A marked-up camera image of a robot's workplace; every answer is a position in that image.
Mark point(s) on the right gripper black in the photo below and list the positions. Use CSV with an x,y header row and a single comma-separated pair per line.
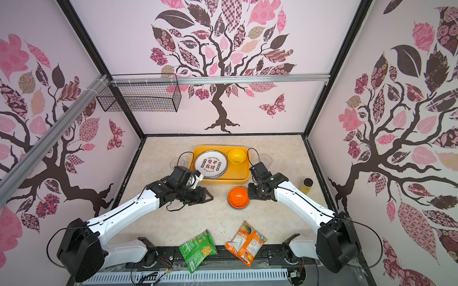
x,y
251,192

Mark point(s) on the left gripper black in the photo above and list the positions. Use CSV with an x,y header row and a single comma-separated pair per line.
x,y
200,196

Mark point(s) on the orange bowl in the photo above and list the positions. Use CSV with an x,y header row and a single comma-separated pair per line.
x,y
238,198

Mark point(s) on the yellow bowls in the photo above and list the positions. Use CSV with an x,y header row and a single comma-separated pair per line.
x,y
237,156

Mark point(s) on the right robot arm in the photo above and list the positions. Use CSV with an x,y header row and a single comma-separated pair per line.
x,y
336,242

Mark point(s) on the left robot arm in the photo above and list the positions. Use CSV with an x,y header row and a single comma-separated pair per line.
x,y
85,248

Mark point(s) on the yellow plastic bin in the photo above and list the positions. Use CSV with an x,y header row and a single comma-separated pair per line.
x,y
236,174

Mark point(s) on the clear cup back right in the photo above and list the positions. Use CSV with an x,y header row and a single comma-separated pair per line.
x,y
265,159

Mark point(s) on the clear cup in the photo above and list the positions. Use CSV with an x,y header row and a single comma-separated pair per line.
x,y
265,159
177,162

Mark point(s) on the clear cup left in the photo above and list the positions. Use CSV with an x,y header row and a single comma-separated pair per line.
x,y
177,162

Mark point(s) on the yellow juice bottle black cap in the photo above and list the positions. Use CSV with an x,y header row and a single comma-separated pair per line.
x,y
306,186

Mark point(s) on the orange snack bag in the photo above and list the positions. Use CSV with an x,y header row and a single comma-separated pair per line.
x,y
246,244

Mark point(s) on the green snack bag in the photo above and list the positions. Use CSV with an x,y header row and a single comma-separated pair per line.
x,y
197,250

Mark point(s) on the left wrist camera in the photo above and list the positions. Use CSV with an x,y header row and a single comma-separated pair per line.
x,y
182,177

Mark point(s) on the white slotted cable duct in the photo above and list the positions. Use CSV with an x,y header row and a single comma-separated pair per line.
x,y
184,278

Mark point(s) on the black wire basket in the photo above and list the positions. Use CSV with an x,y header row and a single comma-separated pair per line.
x,y
151,92

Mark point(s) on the aluminium rail back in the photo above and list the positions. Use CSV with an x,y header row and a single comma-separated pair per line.
x,y
311,77

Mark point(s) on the aluminium rail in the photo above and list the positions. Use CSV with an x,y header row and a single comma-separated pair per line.
x,y
12,181
311,77

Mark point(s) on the aluminium rail left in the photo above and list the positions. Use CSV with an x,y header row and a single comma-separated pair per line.
x,y
12,181

